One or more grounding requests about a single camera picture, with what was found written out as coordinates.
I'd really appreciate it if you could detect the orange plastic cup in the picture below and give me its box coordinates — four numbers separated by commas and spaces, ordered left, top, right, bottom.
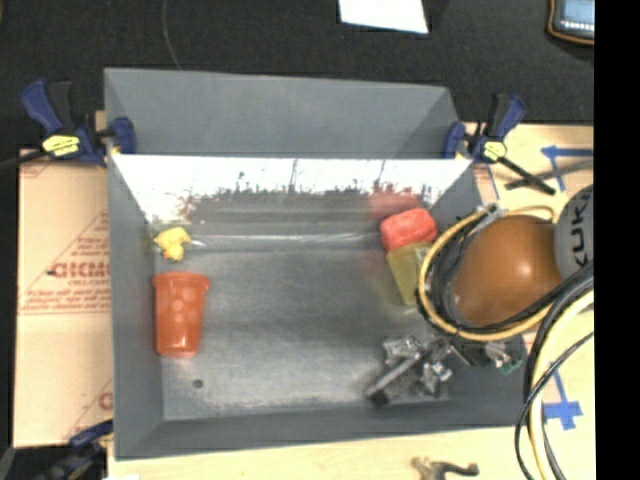
151, 270, 212, 359

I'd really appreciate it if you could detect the grey metal bin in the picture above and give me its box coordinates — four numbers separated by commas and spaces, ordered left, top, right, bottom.
102, 67, 527, 460

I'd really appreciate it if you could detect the yellow toy duck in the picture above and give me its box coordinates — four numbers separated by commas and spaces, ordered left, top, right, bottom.
152, 225, 193, 263

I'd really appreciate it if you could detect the brown cardboard board, red print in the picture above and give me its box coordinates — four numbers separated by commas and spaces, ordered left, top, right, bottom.
12, 147, 117, 450

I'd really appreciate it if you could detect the grey-brown toy animal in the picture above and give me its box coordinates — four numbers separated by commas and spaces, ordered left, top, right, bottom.
410, 456, 480, 480

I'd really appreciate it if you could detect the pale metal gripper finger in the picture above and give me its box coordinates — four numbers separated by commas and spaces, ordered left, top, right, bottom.
364, 356, 452, 409
382, 335, 425, 368

